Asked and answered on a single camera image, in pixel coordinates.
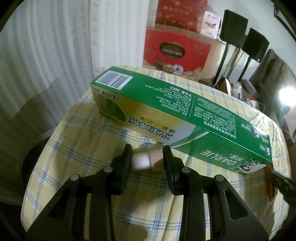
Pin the red chocolate gift box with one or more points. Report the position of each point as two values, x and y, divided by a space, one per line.
173 51

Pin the open box of clutter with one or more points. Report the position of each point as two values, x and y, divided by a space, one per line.
240 92

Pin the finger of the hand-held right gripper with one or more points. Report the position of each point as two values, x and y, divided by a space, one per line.
284 185

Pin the pink tissue pack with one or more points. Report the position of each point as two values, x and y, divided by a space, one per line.
210 24

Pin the framed painting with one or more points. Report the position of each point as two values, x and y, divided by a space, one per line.
286 20

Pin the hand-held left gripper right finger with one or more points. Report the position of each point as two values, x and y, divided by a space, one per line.
168 166

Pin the green toothpaste box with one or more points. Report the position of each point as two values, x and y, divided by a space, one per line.
173 109

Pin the black lamp with bright light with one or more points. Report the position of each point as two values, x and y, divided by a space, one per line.
286 95

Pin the white curtain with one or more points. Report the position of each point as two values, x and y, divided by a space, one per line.
57 58

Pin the white stopper with wooden top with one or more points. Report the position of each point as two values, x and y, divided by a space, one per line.
141 161

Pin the brown cardboard box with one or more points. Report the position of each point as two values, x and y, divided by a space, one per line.
215 60

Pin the black speaker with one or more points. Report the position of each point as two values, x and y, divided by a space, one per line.
232 27
255 45

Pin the yellow plaid tablecloth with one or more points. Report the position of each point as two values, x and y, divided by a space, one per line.
81 148

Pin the black speaker stand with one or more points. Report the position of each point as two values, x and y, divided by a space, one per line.
244 69
220 64

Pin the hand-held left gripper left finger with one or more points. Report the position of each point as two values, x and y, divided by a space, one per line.
127 164

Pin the brown sofa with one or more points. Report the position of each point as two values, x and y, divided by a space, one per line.
275 69

